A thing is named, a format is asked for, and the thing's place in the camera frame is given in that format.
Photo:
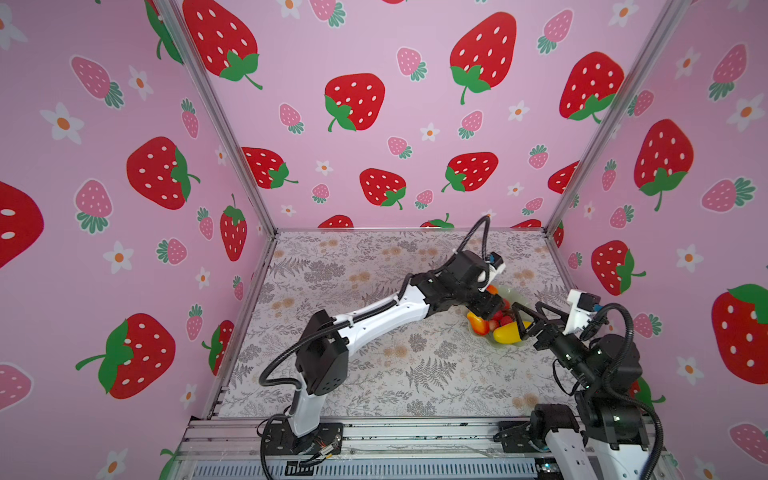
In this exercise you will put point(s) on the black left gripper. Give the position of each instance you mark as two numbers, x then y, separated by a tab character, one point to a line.
487	304

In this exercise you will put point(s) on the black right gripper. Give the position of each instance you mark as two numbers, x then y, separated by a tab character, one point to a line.
553	330

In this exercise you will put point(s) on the small red-yellow fake mango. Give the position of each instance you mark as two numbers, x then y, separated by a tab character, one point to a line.
479	326

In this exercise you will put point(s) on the long yellow-red fake mango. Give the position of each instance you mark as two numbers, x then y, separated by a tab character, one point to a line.
508	334

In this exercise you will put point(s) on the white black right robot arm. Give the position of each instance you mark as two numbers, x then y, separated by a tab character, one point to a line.
595	343

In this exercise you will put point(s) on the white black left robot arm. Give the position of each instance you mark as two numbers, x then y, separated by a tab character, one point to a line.
317	364

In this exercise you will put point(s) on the red fake lychee bunch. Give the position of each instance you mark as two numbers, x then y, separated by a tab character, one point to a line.
501	317

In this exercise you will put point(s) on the light green fruit bowl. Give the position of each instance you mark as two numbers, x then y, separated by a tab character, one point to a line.
508	295

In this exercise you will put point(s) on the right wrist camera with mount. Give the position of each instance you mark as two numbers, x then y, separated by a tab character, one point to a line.
583	308

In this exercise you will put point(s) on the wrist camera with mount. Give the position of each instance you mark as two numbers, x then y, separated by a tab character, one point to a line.
493	266
583	308

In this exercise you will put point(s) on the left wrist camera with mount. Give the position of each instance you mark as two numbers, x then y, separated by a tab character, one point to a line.
493	266

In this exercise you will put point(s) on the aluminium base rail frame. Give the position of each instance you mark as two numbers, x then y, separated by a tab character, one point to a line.
376	448

